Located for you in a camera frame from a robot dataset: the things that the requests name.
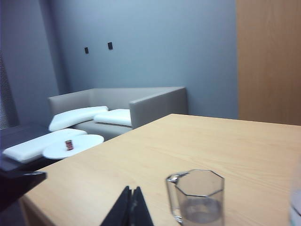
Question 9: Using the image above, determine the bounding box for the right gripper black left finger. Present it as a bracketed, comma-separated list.
[101, 185, 133, 226]

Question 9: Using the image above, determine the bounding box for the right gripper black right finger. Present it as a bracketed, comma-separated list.
[128, 186, 154, 226]

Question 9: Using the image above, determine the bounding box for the clear water bottle red label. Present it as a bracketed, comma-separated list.
[288, 162, 301, 226]

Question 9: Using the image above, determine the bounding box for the transparent grey plastic mug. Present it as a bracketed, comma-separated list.
[166, 169, 225, 226]

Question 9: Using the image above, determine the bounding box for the white round side table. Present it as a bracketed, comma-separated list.
[42, 134, 104, 160]

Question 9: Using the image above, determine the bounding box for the white square seat cushion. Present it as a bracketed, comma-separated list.
[94, 108, 132, 127]

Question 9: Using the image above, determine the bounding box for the white curved seat cushion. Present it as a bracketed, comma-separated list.
[48, 105, 109, 132]

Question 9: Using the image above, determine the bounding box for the white long seat cushion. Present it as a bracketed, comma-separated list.
[2, 128, 88, 163]

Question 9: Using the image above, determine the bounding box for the grey sofa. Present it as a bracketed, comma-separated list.
[48, 86, 188, 142]

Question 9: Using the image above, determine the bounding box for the grey window blind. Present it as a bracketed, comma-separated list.
[0, 50, 21, 131]

